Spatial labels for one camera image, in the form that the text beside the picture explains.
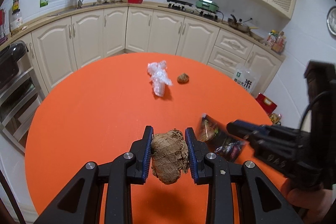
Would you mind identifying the dark snack wrapper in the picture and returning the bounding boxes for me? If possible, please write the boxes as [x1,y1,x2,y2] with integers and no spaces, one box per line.
[196,114,244,162]

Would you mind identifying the cream kitchen cabinets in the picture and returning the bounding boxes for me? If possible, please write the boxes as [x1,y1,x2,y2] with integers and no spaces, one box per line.
[15,4,284,96]

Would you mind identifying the person's right hand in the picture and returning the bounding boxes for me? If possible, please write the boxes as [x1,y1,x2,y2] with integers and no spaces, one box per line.
[280,179,335,223]

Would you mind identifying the brown cardboard box with bottles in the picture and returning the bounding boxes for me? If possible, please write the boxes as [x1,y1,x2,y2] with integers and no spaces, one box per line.
[269,113,282,124]

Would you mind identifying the red gift bag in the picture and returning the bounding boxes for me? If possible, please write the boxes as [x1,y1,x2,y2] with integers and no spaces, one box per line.
[256,93,277,115]

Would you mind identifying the small brown paper ball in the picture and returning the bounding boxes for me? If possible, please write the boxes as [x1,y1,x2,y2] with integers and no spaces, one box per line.
[177,73,190,84]

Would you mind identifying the round orange table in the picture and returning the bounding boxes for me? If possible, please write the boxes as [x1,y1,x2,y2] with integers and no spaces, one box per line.
[25,53,270,213]

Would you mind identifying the white green rice bag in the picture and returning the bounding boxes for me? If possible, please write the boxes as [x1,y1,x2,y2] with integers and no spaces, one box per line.
[232,64,261,94]

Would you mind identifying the crumpled clear plastic wrap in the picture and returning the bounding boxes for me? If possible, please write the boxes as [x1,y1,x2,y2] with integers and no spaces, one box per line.
[147,60,173,97]

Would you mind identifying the condiment packets on counter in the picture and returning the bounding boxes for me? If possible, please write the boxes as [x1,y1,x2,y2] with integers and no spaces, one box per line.
[264,30,286,55]

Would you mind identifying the metal shelf rack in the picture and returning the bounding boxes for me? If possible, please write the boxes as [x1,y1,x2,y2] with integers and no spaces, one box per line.
[1,41,45,153]

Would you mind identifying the metal wok pan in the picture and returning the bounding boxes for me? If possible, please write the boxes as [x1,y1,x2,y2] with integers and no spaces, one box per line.
[227,14,258,34]

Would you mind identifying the black gas stove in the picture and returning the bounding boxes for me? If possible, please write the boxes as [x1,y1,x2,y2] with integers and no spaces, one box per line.
[166,0,219,22]

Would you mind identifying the green electric pot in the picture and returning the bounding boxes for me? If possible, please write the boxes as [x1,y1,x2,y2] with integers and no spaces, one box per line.
[195,0,219,13]

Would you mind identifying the white jar on counter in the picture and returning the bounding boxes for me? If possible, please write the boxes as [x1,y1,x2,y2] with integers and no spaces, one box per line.
[9,0,23,35]

